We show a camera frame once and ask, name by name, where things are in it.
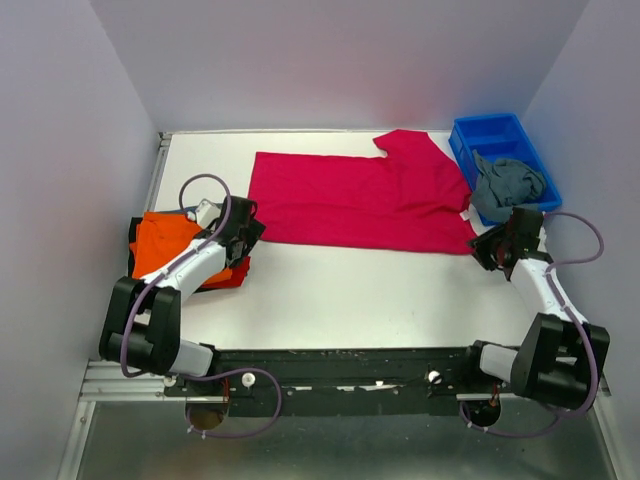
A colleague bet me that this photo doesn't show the grey crumpled t shirt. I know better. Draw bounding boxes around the grey crumpled t shirt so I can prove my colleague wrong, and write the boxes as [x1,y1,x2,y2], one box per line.
[471,150,547,223]

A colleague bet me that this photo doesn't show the red folded t shirt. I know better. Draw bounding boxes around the red folded t shirt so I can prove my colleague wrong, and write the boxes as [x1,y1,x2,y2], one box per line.
[200,257,251,291]

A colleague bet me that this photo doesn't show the black folded t shirt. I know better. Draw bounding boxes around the black folded t shirt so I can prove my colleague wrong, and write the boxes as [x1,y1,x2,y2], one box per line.
[127,217,143,276]

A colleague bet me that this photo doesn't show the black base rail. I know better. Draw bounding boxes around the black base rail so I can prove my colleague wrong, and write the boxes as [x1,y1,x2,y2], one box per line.
[164,347,501,417]

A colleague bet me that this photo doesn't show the orange folded t shirt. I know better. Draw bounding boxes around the orange folded t shirt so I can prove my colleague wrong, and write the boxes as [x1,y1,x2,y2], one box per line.
[128,209,234,289]

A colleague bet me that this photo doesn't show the blue plastic bin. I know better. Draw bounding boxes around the blue plastic bin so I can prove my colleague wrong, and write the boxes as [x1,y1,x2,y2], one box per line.
[449,113,562,226]

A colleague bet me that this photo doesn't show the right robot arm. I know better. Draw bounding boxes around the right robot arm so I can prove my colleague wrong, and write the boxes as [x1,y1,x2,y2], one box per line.
[459,207,610,417]

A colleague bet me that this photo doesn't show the aluminium frame profile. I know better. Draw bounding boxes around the aluminium frame profile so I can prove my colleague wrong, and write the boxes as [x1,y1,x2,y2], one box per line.
[79,361,223,404]

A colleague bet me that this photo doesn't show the magenta t shirt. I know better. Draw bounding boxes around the magenta t shirt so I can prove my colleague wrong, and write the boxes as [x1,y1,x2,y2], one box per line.
[249,130,475,255]

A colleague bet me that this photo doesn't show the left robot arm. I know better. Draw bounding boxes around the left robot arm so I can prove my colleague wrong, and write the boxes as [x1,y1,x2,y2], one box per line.
[99,196,265,395]

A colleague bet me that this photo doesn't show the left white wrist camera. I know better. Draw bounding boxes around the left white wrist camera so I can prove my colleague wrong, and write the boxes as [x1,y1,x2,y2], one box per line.
[186,199,221,229]

